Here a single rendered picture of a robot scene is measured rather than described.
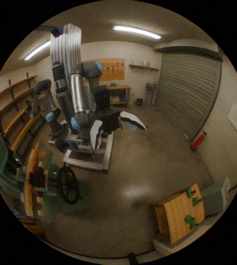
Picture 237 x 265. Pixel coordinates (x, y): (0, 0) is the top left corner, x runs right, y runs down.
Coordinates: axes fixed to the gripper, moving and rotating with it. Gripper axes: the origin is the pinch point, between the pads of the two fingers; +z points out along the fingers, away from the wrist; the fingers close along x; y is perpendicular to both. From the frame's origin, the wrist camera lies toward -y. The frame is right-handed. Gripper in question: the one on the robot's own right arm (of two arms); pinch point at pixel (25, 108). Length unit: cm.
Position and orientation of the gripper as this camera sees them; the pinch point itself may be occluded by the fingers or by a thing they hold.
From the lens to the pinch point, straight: 154.5
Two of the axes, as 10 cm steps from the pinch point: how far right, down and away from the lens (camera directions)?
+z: -9.8, 1.2, -1.2
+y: -0.2, 6.3, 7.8
